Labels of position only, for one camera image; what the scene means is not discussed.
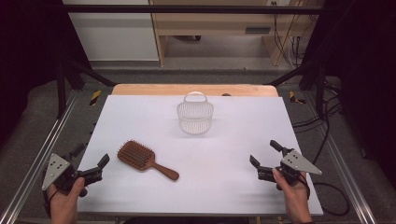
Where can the yellow black hazard tape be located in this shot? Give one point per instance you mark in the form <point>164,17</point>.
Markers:
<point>292,97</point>
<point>95,97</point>

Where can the office chair base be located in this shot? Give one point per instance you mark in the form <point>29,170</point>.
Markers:
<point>197,37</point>

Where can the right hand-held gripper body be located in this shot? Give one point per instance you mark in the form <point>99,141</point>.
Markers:
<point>299,163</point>

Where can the black curtain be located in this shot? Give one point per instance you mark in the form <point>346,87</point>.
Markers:
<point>25,62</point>
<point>367,77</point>

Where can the black frame crossbar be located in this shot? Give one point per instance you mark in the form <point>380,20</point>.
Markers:
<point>186,9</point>

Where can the brown wooden hairbrush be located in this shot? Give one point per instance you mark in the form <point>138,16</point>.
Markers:
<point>140,157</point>

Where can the aluminium frame rail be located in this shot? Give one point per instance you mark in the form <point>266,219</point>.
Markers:
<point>345,174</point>
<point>34,161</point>

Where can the black frame leg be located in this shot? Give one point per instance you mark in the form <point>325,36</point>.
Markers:
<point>319,90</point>
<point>61,90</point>

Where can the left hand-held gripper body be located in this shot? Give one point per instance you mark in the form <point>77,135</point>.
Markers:
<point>56,169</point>

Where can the light wooden desk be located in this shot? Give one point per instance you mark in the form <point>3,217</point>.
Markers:
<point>218,21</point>

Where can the white slotted plastic basket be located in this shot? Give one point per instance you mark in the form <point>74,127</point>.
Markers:
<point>195,116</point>

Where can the light wooden table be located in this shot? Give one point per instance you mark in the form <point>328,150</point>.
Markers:
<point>155,89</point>

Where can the person's left hand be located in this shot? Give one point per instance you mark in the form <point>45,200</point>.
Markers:
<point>66,203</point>

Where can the white table cover sheet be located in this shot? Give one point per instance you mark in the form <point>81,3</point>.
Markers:
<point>202,186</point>

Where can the white cabinet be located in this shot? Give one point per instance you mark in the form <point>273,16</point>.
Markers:
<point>115,34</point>

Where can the person's right hand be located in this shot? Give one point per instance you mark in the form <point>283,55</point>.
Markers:
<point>294,199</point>

